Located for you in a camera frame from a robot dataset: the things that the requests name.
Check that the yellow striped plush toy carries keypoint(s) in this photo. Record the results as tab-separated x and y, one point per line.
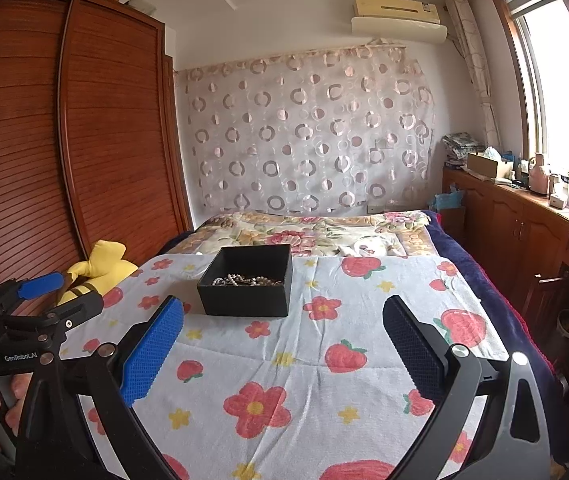
104	269

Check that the floral rose quilt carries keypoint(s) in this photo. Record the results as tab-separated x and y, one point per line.
396	234

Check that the white wall air conditioner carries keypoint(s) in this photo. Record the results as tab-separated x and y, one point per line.
406	20

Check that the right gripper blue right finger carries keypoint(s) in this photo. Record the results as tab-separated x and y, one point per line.
421	361

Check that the dark blue bed sheet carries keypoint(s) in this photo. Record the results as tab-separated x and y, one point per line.
506	319

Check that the strawberry flower print blanket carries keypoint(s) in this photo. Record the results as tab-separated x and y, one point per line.
319	394

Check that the stack of papers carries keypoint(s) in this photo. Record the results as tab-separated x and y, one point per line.
458	146

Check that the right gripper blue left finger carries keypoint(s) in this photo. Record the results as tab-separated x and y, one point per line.
145	348

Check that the blue paper bag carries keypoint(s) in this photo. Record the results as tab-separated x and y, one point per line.
449	200

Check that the brown wooden wardrobe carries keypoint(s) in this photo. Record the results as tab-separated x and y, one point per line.
88	135

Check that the pink bottle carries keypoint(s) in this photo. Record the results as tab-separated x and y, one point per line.
538	175

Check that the black square jewelry box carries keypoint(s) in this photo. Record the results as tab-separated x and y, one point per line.
272	261

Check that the cardboard tissue box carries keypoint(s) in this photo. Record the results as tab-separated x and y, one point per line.
489	168

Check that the jewelry pile in box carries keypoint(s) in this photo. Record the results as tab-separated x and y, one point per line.
239	280

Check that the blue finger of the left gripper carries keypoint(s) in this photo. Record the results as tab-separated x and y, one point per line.
76	311
41	286

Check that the sheer circle pattern curtain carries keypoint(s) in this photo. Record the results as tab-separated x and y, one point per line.
320	132

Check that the wooden side cabinet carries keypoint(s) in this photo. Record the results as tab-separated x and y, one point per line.
522	244

